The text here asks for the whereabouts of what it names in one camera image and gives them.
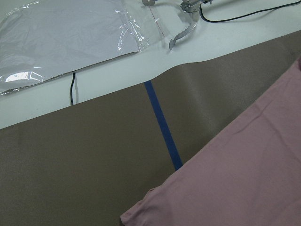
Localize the pink Snoopy t-shirt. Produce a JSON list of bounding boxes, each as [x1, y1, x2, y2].
[[120, 60, 301, 226]]

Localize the metal reacher grabber tool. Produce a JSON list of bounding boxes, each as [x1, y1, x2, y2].
[[136, 0, 211, 52]]

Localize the paper sheet in plastic sleeve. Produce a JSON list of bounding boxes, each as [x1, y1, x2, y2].
[[0, 0, 169, 95]]

